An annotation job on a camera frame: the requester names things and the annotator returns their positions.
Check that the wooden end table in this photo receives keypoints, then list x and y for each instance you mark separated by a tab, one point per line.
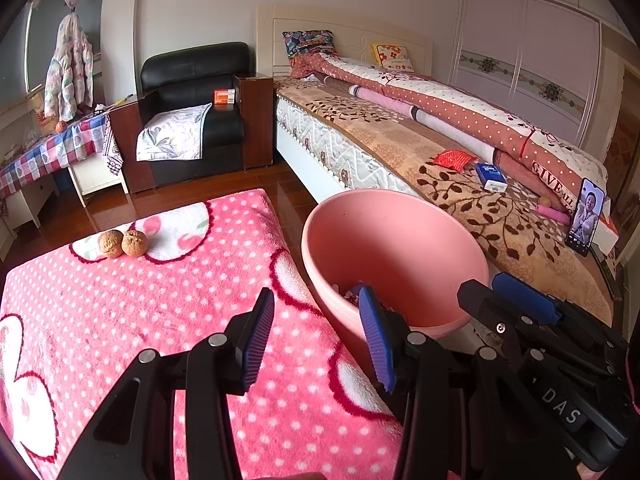
125	145
257	120

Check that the floral cloth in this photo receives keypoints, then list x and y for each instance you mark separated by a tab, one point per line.
172	132

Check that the smartphone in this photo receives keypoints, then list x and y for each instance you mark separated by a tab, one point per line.
585	217

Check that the red polka-dot quilt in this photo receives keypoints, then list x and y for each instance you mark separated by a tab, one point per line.
450	105

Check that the blue tissue pack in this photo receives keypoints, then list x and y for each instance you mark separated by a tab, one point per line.
491	177

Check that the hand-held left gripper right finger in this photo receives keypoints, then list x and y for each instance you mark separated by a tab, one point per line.
375	340

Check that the small orange box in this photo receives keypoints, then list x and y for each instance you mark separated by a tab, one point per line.
225	96

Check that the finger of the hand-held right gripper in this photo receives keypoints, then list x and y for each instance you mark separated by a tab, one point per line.
480	300
530	300

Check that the colourful patterned pillow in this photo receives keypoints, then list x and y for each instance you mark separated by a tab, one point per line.
307	42

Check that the orange fruit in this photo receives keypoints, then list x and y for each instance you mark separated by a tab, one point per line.
60	126

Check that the cardboard box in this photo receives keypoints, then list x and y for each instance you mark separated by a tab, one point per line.
42	112

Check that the pale puffer jacket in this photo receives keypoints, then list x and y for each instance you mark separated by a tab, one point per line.
67	75

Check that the black leather armchair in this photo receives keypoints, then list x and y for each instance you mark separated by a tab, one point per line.
195	67

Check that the brown patterned door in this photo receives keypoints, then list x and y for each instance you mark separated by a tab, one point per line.
622	140

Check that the white wardrobe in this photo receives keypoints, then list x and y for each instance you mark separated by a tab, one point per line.
525	50

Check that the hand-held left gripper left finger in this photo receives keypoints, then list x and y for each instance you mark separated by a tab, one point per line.
260	340

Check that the brown leaf-pattern blanket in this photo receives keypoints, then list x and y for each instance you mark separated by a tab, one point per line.
450	195

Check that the white desk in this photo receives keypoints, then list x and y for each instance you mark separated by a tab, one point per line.
30	200

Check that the checked tablecloth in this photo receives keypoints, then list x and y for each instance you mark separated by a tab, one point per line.
50	152

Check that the pink tube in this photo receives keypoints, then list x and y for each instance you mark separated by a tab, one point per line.
554	213

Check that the pink polka-dot blanket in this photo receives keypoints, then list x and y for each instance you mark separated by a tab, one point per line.
150	320

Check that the walnut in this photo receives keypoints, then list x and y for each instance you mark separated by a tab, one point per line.
111	244
135	243

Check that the black white patterned cloth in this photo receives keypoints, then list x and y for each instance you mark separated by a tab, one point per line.
112	147

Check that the pink plastic bucket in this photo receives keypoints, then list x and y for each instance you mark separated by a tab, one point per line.
400	240

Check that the white bed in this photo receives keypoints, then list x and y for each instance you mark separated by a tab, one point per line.
310	125

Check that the yellow floral pillow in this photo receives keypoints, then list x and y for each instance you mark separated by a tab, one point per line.
395	55

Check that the red packet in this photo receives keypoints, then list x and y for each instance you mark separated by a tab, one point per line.
452	160

